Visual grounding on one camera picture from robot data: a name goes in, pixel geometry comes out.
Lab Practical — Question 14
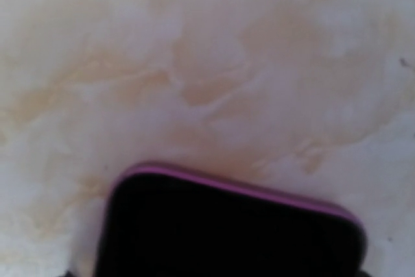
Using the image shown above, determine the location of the phone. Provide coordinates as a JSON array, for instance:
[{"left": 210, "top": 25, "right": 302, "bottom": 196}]
[{"left": 93, "top": 163, "right": 367, "bottom": 276}]

